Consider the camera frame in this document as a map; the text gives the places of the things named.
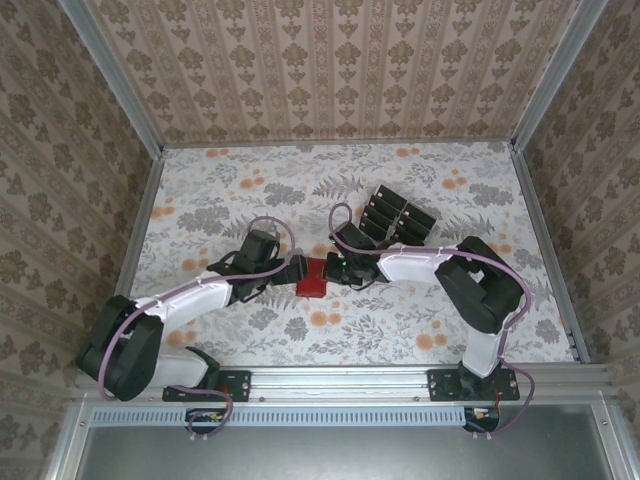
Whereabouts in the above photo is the black credit card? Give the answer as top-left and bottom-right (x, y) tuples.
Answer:
(362, 204), (399, 225)
(395, 219), (431, 240)
(389, 229), (426, 247)
(399, 210), (435, 231)
(374, 183), (409, 204)
(404, 199), (437, 221)
(358, 215), (394, 237)
(367, 194), (405, 214)

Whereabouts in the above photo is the red leather card holder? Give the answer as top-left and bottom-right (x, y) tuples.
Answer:
(295, 257), (329, 298)

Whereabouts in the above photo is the aluminium table edge rail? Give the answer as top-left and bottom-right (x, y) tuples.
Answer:
(107, 147), (169, 314)
(508, 144), (592, 365)

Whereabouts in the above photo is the long aluminium base rail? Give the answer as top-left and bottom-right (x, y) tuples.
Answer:
(72, 363), (615, 407)

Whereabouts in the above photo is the white slotted cable duct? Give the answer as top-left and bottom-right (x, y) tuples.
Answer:
(92, 404), (471, 428)

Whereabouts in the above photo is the floral patterned table cover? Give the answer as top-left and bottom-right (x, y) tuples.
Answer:
(115, 141), (577, 367)

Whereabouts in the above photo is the grey metal panel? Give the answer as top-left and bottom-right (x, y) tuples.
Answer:
(44, 403), (640, 480)

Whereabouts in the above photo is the small black connector board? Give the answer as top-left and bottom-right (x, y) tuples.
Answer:
(185, 407), (230, 425)
(463, 405), (502, 432)

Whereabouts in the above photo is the aluminium frame post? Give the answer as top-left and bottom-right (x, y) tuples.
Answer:
(55, 0), (166, 157)
(510, 0), (610, 154)

